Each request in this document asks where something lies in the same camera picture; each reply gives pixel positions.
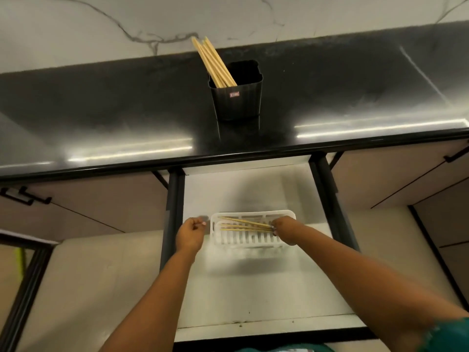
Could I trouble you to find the person's left hand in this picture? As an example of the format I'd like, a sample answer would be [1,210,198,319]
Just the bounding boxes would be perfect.
[175,217,208,253]

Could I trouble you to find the person's right hand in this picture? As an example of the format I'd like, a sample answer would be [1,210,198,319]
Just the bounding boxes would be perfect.
[272,216,307,247]

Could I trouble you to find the person's right forearm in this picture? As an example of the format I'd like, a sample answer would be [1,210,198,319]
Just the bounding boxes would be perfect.
[291,227,469,352]

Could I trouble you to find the person's left forearm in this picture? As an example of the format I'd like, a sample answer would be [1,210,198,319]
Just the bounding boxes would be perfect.
[98,248,199,352]

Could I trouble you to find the white slotted plastic basket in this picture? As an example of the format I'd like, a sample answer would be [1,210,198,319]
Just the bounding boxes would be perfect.
[210,210,297,250]

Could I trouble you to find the white drawer with black rails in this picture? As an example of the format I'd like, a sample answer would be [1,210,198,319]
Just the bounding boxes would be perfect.
[160,153,379,343]

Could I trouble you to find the beige cabinet door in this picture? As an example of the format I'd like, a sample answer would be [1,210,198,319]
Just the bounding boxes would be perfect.
[0,171,170,243]
[330,138,469,210]

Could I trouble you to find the black plastic utensil holder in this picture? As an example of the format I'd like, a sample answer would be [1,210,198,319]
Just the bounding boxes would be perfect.
[208,60,264,121]

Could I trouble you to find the bundle of wooden chopsticks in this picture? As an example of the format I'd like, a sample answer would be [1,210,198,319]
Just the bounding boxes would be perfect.
[191,36,238,88]

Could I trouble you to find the black framed cabinet door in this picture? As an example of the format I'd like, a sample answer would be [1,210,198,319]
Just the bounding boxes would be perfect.
[408,187,469,312]
[0,230,59,352]

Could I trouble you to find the teal shirt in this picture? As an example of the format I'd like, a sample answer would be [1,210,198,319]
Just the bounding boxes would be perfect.
[234,317,469,352]

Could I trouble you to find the black cabinet handle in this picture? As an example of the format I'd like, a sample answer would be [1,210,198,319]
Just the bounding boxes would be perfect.
[0,187,34,206]
[443,143,469,164]
[18,186,53,205]

